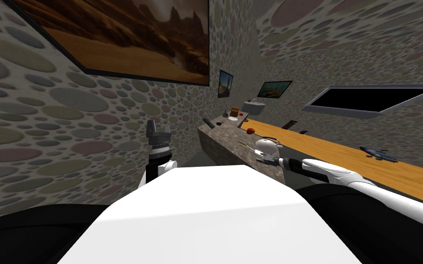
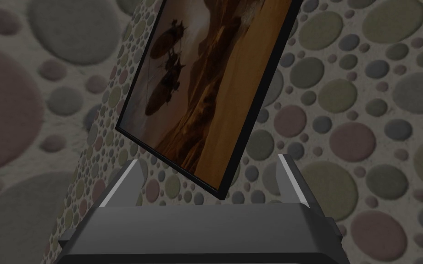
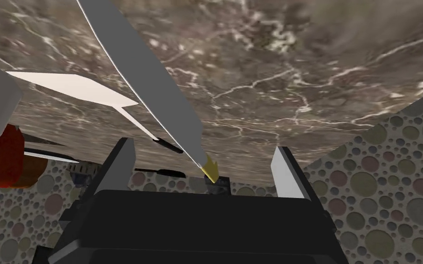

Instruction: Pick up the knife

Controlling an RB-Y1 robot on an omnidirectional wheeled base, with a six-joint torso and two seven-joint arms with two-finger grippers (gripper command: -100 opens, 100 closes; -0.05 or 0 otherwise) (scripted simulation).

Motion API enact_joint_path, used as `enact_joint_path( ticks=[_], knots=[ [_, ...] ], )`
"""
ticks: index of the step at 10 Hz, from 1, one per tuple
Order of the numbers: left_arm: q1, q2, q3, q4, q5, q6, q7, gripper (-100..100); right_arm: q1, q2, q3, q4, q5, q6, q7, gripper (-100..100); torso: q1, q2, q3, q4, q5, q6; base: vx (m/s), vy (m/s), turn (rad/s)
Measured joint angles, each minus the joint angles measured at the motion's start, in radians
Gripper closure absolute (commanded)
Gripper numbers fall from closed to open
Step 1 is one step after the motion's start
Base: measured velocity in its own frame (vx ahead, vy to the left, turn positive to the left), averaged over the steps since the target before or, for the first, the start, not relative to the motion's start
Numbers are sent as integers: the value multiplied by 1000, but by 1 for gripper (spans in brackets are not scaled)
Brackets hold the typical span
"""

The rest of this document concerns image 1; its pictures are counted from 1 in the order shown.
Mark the white plate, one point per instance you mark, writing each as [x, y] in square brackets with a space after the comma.
[233, 118]

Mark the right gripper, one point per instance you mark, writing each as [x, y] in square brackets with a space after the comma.
[268, 159]

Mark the white round basin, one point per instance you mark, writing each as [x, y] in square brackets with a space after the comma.
[253, 107]

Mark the dark blue toy plane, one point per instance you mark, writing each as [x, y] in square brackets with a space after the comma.
[378, 153]

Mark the green landscape picture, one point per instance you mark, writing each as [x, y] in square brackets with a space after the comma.
[274, 89]

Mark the white round kettle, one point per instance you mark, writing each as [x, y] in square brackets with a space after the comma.
[267, 146]

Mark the small black pan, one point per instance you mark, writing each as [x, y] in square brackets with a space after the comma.
[220, 124]

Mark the brown bread loaf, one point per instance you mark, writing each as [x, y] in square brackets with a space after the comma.
[235, 111]

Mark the brown stone counter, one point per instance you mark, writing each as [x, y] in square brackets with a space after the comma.
[226, 143]

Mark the red apple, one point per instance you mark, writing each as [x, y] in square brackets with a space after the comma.
[250, 131]

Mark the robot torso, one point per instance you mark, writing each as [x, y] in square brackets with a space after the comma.
[211, 220]

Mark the grey framed dark window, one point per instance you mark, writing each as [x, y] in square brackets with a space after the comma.
[369, 99]

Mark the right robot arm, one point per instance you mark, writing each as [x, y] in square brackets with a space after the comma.
[343, 176]

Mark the long wooden table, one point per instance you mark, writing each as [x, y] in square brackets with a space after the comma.
[343, 154]

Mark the black remote control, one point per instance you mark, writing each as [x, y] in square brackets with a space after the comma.
[208, 123]

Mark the large desert landscape picture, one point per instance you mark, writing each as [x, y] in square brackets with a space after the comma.
[130, 36]

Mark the small blue framed picture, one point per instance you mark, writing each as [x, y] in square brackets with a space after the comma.
[225, 84]

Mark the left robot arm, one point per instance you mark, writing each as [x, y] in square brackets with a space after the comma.
[157, 165]

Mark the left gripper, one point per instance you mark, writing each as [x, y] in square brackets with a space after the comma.
[158, 139]

